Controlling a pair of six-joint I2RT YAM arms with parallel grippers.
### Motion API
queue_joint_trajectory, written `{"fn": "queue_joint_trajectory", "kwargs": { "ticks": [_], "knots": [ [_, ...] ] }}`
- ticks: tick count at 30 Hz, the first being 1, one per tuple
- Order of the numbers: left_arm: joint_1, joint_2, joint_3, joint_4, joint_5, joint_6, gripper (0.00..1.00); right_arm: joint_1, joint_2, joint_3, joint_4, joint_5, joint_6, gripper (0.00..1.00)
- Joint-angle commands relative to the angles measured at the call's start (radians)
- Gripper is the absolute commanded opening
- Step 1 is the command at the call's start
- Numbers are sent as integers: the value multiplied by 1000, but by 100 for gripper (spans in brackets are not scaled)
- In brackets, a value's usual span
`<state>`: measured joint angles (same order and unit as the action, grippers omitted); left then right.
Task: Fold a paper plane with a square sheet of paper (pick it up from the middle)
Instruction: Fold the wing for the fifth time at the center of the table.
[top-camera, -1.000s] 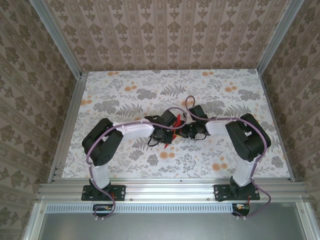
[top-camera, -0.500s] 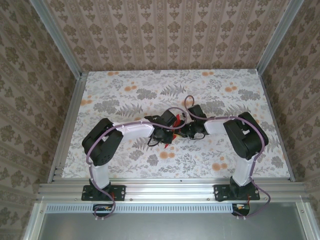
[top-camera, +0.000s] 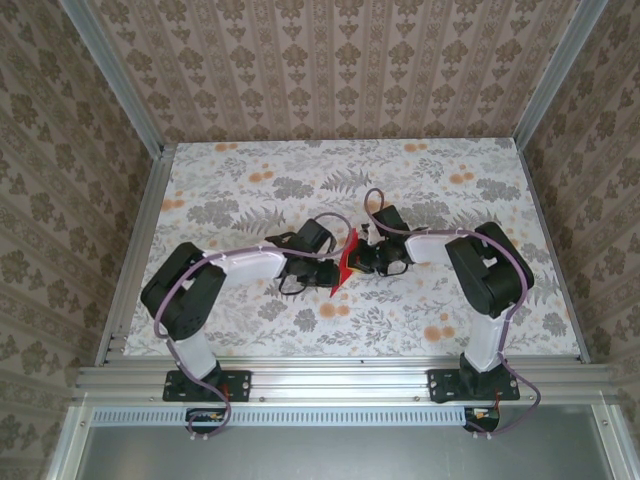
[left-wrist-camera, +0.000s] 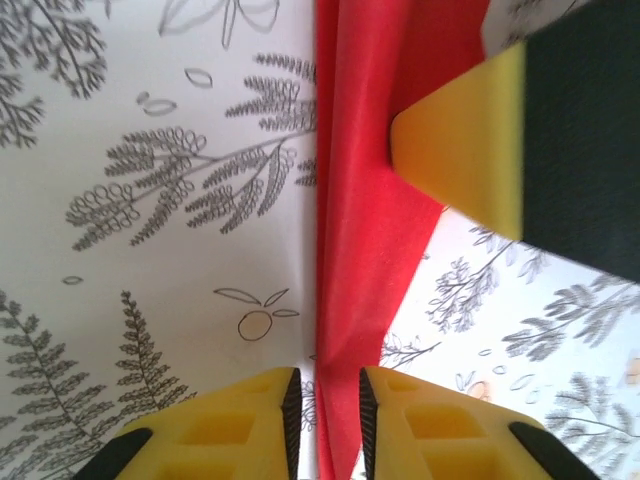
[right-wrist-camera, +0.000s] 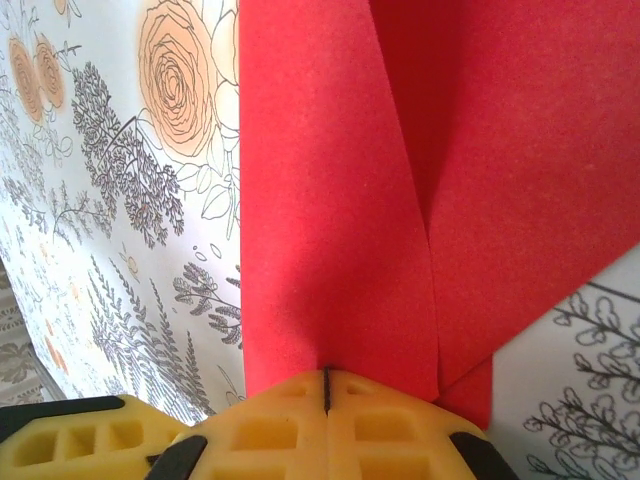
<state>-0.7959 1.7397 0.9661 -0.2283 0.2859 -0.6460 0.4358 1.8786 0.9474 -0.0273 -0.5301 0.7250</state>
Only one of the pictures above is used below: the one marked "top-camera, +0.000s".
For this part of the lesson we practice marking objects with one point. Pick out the floral table mat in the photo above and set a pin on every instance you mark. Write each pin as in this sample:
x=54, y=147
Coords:
x=350, y=325

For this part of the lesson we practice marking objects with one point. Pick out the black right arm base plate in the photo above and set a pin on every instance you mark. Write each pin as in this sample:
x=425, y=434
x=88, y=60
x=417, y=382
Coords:
x=440, y=385

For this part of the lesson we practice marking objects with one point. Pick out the aluminium cross beam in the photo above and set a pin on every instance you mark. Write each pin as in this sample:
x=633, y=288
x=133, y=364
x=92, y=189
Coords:
x=340, y=385

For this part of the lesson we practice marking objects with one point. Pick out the red paper sheet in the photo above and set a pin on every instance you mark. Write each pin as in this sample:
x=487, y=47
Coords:
x=346, y=270

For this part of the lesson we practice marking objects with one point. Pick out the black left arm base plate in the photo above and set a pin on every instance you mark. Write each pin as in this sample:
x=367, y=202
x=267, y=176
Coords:
x=240, y=385

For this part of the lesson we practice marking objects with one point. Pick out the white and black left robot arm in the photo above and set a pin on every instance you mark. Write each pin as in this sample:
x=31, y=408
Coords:
x=192, y=350

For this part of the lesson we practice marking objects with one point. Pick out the aluminium corner post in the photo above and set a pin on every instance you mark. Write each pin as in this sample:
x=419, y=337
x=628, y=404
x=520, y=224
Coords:
x=115, y=80
x=555, y=70

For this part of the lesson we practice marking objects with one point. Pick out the aluminium side rail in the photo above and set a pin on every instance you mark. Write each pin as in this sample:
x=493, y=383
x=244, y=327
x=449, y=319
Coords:
x=135, y=255
x=552, y=250

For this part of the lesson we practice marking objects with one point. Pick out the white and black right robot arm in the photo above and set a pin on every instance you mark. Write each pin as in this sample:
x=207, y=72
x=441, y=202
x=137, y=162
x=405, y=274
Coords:
x=484, y=345

